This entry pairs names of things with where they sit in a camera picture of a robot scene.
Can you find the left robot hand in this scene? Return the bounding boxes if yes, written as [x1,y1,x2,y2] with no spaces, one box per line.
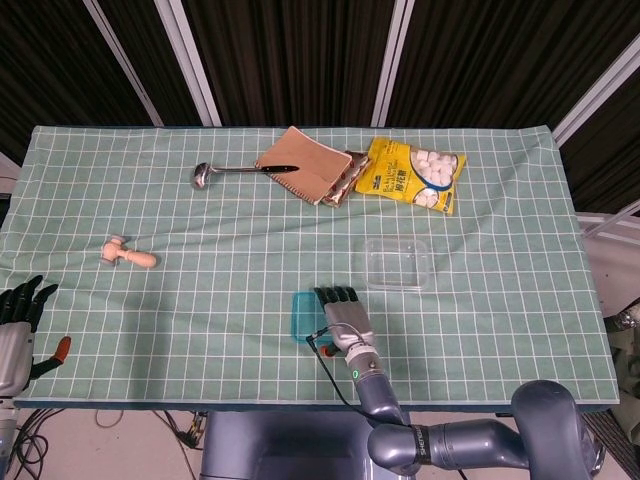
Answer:
[0,274,72,397]

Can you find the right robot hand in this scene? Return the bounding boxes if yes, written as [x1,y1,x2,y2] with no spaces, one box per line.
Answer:
[313,286,377,359]

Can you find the translucent blue plastic lid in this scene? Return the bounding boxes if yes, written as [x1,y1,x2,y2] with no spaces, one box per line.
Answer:
[291,292,335,347]

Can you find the clear plastic container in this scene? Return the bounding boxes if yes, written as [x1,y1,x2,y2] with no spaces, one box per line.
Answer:
[363,237,432,293]

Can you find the red silver snack packet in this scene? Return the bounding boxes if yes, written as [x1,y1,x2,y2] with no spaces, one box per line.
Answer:
[322,149,372,209]

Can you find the grey robot torso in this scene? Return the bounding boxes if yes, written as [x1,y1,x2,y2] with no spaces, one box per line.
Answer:
[199,410,416,480]

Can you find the yellow marshmallow bag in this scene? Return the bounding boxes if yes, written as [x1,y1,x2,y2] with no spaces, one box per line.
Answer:
[353,137,468,216]

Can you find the green white checked tablecloth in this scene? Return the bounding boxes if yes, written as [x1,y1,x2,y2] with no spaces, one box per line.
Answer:
[0,124,622,407]

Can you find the small wooden toy hammer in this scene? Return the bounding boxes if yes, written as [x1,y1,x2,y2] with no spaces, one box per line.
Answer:
[100,234,159,270]

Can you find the brown spiral notebook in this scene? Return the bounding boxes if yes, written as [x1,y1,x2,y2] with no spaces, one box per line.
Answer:
[254,126,354,206]

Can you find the black pleated curtain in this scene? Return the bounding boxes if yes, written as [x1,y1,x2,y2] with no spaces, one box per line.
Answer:
[0,0,640,216]

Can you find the white side stand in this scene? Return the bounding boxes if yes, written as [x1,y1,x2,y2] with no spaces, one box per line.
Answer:
[574,199,640,321]

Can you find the silver metallic object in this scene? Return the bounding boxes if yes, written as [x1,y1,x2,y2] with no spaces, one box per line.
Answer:
[607,305,640,332]

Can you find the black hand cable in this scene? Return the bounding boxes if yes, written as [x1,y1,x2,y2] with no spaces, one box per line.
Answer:
[305,324,416,426]

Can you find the black floor cable bundle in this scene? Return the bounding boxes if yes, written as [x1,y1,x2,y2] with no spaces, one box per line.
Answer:
[0,407,66,480]

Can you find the floor cables with plug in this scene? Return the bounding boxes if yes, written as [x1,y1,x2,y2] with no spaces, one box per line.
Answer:
[149,409,207,451]

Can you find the steel ladle black handle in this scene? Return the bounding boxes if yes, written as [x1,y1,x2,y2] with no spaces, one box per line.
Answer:
[191,162,300,191]

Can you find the aluminium frame post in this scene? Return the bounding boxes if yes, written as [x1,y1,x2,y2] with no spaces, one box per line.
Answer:
[552,34,640,147]
[82,0,165,127]
[371,0,416,127]
[154,0,222,127]

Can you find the chrome metal bracket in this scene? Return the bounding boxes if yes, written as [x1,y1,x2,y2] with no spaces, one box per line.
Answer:
[588,438,608,477]

